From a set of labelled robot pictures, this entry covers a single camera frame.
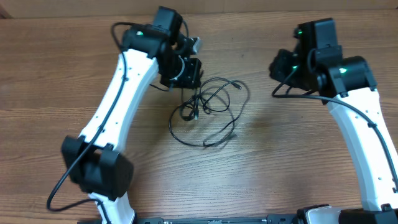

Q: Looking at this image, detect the thin black usb cable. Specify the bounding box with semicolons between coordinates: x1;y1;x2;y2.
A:
178;79;243;122

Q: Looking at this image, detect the thick black usb-c cable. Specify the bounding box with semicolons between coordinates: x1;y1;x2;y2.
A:
168;77;251;148

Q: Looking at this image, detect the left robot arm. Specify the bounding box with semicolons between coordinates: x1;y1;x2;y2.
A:
61;7;201;223

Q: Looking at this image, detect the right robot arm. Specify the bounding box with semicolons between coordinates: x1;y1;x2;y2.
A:
269;18;397;223

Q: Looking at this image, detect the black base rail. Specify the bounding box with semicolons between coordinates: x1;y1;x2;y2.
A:
133;214;304;224

